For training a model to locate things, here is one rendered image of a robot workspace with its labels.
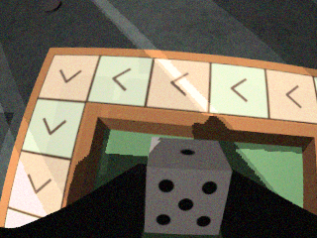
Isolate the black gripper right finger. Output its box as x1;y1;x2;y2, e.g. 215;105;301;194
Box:
219;170;317;238

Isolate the square game board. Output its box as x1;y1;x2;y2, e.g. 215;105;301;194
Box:
0;48;317;227

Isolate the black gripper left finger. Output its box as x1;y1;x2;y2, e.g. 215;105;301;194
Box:
0;163;147;238

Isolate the grey die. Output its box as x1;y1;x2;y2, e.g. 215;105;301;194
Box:
144;138;232;235

